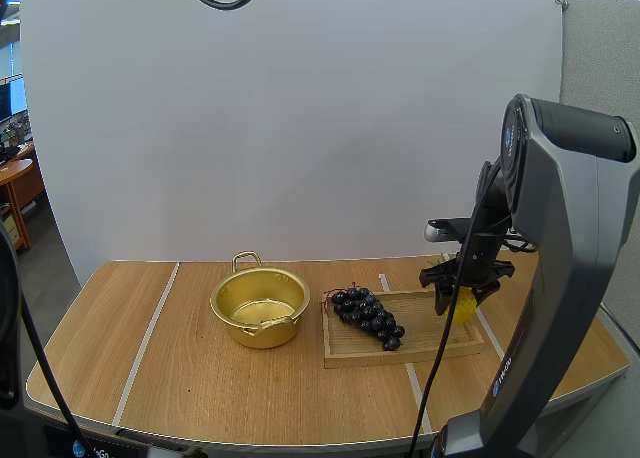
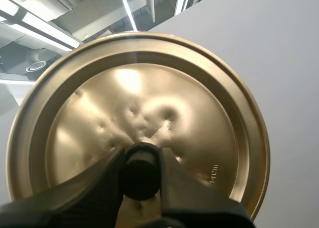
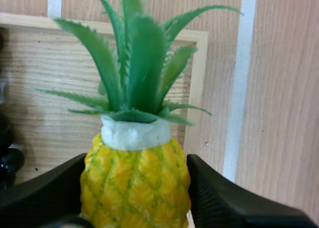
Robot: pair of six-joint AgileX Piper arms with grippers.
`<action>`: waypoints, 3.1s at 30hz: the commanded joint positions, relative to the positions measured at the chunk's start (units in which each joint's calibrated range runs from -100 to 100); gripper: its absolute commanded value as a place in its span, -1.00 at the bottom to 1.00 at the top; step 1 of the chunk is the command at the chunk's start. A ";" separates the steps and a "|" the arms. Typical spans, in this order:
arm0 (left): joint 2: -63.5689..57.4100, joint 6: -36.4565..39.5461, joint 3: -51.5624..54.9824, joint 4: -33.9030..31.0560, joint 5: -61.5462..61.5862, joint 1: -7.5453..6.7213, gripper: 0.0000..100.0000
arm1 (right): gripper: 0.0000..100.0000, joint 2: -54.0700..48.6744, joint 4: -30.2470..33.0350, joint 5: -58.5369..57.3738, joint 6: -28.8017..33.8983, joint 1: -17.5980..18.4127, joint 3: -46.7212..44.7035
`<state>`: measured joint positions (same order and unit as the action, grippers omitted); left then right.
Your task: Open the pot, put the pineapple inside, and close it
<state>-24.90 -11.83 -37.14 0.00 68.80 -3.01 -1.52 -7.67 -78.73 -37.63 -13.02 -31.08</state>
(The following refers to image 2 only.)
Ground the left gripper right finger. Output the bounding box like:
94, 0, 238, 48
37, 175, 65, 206
158, 147, 258, 228

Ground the long ceiling light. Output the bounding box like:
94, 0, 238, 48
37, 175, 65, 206
0, 0, 81, 51
173, 0, 192, 16
120, 0, 139, 32

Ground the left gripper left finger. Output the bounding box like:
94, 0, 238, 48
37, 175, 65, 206
0, 147, 126, 228

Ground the gold lid with black knob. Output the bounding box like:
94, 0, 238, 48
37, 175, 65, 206
5, 31, 271, 228

